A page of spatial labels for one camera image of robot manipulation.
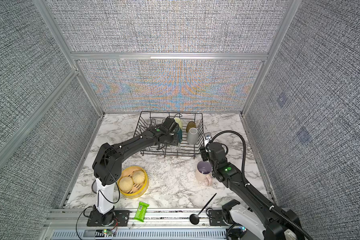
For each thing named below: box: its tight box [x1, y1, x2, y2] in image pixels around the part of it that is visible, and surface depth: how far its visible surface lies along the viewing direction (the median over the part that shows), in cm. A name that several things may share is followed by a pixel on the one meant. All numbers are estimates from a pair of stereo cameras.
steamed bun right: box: [132, 170, 146, 185], surface depth 83 cm
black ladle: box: [189, 193, 217, 225], surface depth 75 cm
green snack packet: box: [134, 201, 150, 222], surface depth 76 cm
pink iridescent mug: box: [195, 160, 213, 187], surface depth 82 cm
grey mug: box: [186, 127, 201, 145], surface depth 97 cm
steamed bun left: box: [119, 176, 134, 192], surface depth 80 cm
